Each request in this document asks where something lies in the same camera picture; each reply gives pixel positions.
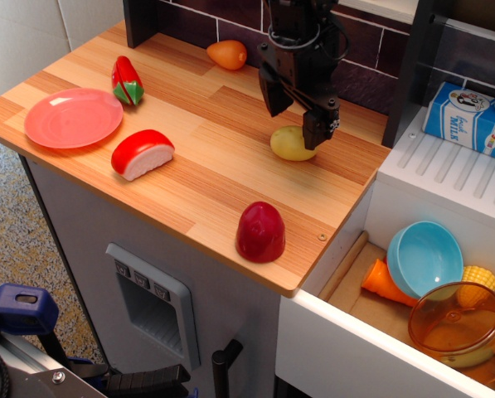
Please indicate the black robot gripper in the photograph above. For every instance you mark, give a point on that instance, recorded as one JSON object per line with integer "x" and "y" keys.
{"x": 299, "y": 70}

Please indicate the yellow toy potato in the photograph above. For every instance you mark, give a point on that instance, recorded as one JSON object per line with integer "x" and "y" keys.
{"x": 288, "y": 143}

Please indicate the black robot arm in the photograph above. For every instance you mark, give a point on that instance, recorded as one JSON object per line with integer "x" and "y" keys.
{"x": 298, "y": 19}

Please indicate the pink plastic plate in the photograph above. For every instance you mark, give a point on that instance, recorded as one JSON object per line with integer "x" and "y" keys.
{"x": 73, "y": 118}

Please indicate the orange toy fruit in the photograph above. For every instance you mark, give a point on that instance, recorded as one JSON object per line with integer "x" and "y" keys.
{"x": 228, "y": 54}

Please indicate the dark red toy half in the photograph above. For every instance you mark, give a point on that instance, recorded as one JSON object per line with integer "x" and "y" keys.
{"x": 260, "y": 235}

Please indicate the red white toy sushi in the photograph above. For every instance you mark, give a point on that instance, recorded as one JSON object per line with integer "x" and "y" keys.
{"x": 140, "y": 153}

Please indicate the blue white milk carton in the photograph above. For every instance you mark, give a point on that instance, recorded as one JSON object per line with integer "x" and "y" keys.
{"x": 462, "y": 116}

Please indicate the red green toy pepper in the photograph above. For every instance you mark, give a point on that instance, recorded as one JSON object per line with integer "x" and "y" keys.
{"x": 125, "y": 81}

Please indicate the orange toy cone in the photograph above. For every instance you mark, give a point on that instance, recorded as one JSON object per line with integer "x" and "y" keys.
{"x": 378, "y": 280}

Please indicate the light blue plastic bowl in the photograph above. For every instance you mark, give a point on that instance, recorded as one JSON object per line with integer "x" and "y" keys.
{"x": 423, "y": 256}

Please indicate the white toy sink unit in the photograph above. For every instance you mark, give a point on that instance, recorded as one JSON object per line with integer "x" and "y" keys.
{"x": 336, "y": 339}

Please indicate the yellow toy corn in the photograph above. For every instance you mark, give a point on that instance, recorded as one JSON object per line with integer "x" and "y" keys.
{"x": 476, "y": 284}

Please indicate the grey ice dispenser panel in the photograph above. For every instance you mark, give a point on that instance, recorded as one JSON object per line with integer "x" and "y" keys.
{"x": 159, "y": 307}

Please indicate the orange transparent plastic pot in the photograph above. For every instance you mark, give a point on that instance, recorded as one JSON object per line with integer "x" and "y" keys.
{"x": 461, "y": 338}

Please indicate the black clamp grip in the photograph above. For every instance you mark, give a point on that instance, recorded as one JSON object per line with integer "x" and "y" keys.
{"x": 165, "y": 382}

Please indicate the blue clamp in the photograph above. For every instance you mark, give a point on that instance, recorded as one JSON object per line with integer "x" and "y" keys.
{"x": 26, "y": 310}

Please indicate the black fridge door handle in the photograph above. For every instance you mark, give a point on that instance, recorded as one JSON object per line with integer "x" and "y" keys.
{"x": 221, "y": 361}

